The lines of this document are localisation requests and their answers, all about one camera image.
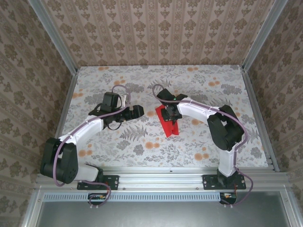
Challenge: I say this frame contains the aluminium corner post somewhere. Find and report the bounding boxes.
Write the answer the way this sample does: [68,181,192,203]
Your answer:
[241,0,290,73]
[27,0,79,75]

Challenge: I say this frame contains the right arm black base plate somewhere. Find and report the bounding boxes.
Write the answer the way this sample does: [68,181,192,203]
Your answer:
[203,174,247,191]

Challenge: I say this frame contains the left gripper thin black cable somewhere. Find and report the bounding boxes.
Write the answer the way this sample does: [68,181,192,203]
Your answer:
[106,119,123,131]

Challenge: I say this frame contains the long aluminium crossbeam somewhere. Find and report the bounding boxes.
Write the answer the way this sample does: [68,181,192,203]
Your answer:
[35,166,291,190]

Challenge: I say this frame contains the grey metal panel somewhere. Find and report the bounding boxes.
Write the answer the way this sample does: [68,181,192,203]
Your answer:
[22,190,299,227]

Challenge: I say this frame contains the black board with connectors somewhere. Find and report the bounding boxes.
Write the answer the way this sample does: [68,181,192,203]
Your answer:
[88,192,107,205]
[219,192,238,205]

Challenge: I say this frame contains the grey slotted cable duct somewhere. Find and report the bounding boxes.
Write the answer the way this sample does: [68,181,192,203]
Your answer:
[44,192,237,202]

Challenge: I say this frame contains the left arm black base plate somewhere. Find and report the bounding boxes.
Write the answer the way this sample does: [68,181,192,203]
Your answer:
[77,174,119,191]

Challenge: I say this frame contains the aluminium side rail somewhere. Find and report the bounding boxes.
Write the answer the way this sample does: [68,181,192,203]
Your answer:
[241,70,280,173]
[45,70,79,173]

